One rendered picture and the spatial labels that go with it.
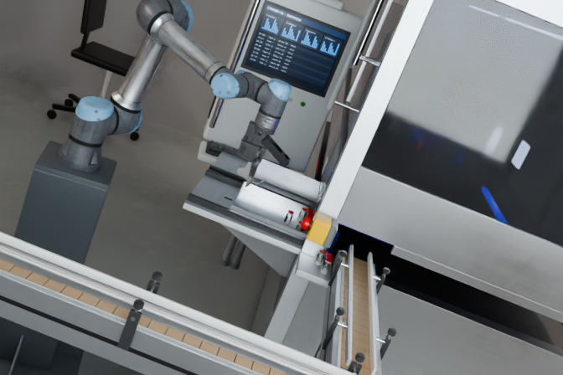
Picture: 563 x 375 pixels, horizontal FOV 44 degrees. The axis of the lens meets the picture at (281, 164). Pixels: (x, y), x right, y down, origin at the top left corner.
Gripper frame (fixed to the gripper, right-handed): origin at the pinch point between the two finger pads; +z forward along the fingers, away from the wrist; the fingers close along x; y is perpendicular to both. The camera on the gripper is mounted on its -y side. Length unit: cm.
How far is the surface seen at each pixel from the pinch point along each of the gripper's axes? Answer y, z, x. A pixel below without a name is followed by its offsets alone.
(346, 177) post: -27.2, -17.7, 12.2
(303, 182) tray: -19, 9, -54
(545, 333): -113, 12, -6
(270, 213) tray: -10.2, 10.1, -8.1
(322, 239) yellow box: -27.2, 0.4, 21.2
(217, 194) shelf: 9.1, 10.3, -7.0
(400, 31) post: -25, -64, 12
